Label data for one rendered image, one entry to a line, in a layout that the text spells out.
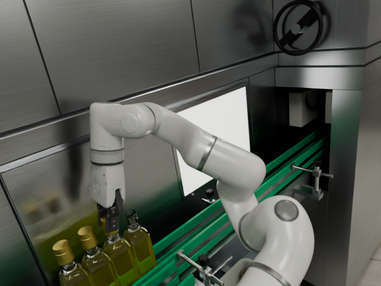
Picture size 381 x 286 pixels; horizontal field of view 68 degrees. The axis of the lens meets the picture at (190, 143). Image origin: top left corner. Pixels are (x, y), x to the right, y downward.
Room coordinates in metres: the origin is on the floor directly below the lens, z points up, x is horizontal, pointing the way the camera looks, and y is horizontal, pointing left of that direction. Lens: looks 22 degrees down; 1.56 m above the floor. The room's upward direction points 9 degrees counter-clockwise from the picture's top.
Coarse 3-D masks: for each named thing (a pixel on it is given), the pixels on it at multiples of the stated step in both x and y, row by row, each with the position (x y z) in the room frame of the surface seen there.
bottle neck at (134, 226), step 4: (128, 212) 0.63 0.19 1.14; (132, 212) 0.63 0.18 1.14; (128, 216) 0.61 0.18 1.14; (132, 216) 0.61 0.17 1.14; (136, 216) 0.62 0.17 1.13; (128, 220) 0.61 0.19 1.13; (132, 220) 0.61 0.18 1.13; (136, 220) 0.62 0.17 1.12; (128, 224) 0.61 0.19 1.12; (132, 224) 0.61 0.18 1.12; (136, 224) 0.61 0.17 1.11; (128, 228) 0.62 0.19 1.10; (132, 228) 0.61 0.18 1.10; (136, 228) 0.61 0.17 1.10
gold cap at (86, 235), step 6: (84, 228) 0.56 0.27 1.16; (90, 228) 0.55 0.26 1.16; (78, 234) 0.54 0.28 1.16; (84, 234) 0.54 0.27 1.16; (90, 234) 0.54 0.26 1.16; (84, 240) 0.53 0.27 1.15; (90, 240) 0.54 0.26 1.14; (96, 240) 0.55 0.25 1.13; (84, 246) 0.54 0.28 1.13; (90, 246) 0.54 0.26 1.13
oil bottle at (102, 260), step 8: (96, 256) 0.54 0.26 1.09; (104, 256) 0.54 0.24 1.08; (88, 264) 0.52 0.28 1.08; (96, 264) 0.53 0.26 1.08; (104, 264) 0.54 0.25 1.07; (112, 264) 0.55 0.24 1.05; (88, 272) 0.52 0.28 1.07; (96, 272) 0.52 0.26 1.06; (104, 272) 0.53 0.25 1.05; (112, 272) 0.54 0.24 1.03; (96, 280) 0.52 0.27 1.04; (104, 280) 0.53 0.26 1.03; (112, 280) 0.54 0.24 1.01
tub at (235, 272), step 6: (246, 258) 0.71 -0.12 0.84; (240, 264) 0.70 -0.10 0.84; (246, 264) 0.70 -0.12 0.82; (234, 270) 0.68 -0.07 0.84; (240, 270) 0.69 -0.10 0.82; (222, 276) 0.66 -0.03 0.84; (228, 276) 0.66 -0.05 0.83; (234, 276) 0.67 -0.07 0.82; (240, 276) 0.69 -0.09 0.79; (228, 282) 0.65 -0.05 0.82; (234, 282) 0.67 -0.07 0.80
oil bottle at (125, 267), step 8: (120, 240) 0.59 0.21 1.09; (104, 248) 0.58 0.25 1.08; (112, 248) 0.57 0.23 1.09; (120, 248) 0.57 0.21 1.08; (128, 248) 0.58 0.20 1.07; (112, 256) 0.56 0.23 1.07; (120, 256) 0.56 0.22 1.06; (128, 256) 0.58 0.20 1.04; (120, 264) 0.56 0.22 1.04; (128, 264) 0.57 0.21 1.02; (120, 272) 0.56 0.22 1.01; (128, 272) 0.57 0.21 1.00; (136, 272) 0.58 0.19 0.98; (120, 280) 0.55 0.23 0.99; (128, 280) 0.57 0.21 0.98; (136, 280) 0.58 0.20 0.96
